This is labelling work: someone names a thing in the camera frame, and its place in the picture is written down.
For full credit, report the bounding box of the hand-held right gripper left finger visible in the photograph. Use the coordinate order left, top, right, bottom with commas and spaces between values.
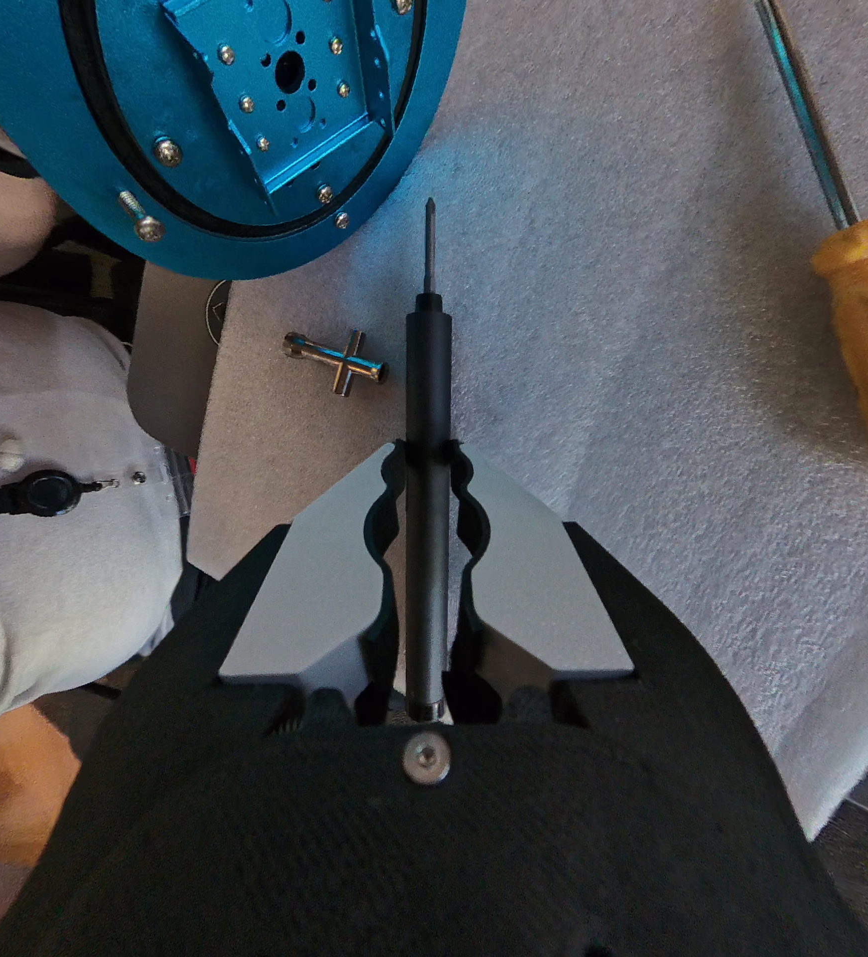
217, 440, 410, 725

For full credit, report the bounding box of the metal cross wrench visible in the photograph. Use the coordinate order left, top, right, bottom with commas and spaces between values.
283, 329, 390, 397

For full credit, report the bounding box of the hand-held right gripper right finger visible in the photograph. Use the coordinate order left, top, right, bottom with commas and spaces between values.
445, 440, 638, 725

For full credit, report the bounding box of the white foam sheet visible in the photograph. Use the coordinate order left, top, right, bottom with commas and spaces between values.
183, 0, 868, 842

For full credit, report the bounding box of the blue round metal turntable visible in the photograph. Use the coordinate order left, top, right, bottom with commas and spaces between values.
0, 0, 468, 281

